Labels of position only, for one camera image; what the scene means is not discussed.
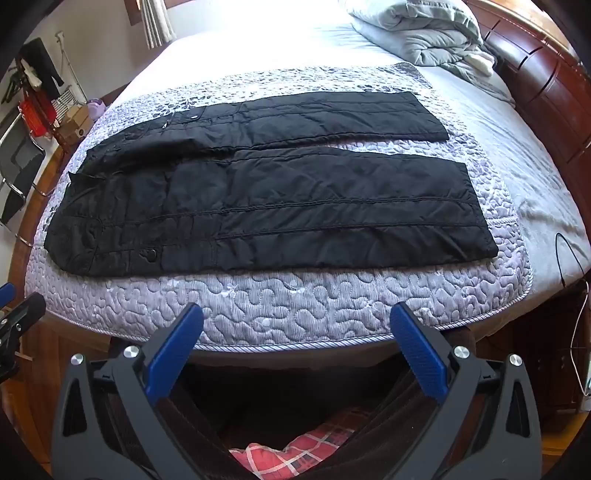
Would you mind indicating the person's dark fleece garment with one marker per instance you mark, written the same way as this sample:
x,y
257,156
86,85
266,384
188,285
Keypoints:
x,y
369,424

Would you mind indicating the white cloth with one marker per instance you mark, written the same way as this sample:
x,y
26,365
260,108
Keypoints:
x,y
480,62

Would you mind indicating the red crate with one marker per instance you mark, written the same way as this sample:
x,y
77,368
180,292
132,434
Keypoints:
x,y
34,113

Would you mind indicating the beige curtain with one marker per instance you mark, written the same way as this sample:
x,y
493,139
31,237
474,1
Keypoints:
x,y
152,23

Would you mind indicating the hanging black garment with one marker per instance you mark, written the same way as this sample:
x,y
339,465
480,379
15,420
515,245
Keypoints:
x,y
44,64

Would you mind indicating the grey satin pillow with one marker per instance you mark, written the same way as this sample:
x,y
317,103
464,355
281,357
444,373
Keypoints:
x,y
415,16

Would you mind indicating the light grey bed sheet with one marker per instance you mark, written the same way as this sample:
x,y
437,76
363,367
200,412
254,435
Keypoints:
x,y
508,138

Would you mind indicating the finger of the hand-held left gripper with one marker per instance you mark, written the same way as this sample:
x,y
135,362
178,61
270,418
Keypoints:
x,y
5,295

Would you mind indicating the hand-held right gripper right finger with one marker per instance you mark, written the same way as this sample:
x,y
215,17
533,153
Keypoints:
x,y
420,350

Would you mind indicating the black chair with chrome frame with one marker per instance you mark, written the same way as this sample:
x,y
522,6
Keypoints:
x,y
18,161

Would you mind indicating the cardboard box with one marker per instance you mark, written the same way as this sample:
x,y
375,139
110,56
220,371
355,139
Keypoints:
x,y
76,122

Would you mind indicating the folded grey duvet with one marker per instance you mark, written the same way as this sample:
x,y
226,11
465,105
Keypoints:
x,y
429,50

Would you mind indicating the small purple container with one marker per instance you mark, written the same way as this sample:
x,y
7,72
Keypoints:
x,y
96,110

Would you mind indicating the black jacket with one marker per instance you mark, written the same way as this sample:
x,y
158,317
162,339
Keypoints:
x,y
277,207

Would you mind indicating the grey quilted bedspread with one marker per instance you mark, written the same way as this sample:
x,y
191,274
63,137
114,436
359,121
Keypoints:
x,y
277,304

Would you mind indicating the wooden window frame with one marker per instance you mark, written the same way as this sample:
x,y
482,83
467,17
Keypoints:
x,y
135,11

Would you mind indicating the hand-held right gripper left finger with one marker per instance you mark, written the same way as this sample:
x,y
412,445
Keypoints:
x,y
173,350

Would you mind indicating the wooden bed frame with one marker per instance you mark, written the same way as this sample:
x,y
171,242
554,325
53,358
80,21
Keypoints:
x,y
78,337

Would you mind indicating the wooden headboard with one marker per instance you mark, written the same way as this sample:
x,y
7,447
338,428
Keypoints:
x,y
540,69

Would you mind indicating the person's red plaid trousers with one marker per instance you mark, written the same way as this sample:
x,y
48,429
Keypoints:
x,y
286,454

